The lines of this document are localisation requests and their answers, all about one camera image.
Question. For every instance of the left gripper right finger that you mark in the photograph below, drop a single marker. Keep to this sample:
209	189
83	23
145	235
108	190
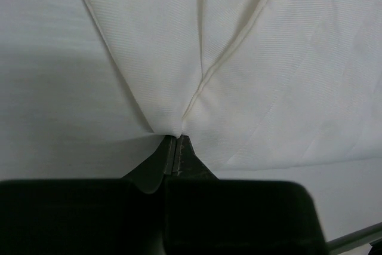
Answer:
187	164

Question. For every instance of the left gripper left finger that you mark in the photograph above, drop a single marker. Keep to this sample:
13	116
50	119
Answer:
148	176

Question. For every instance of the white pleated skirt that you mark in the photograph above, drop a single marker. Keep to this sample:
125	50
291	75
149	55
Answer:
255	84

